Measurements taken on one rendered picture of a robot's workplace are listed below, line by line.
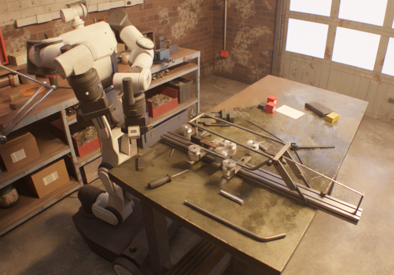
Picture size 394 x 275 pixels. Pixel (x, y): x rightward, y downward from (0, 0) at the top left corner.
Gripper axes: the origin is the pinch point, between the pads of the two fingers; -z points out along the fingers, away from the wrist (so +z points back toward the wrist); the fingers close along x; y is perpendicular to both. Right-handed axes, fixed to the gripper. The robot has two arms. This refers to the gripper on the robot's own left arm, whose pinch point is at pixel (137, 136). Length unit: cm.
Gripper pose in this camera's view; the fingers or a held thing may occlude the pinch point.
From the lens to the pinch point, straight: 119.4
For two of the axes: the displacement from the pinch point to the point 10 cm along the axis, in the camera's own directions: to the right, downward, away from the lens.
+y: 1.8, 4.9, -8.6
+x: -9.8, 0.9, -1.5
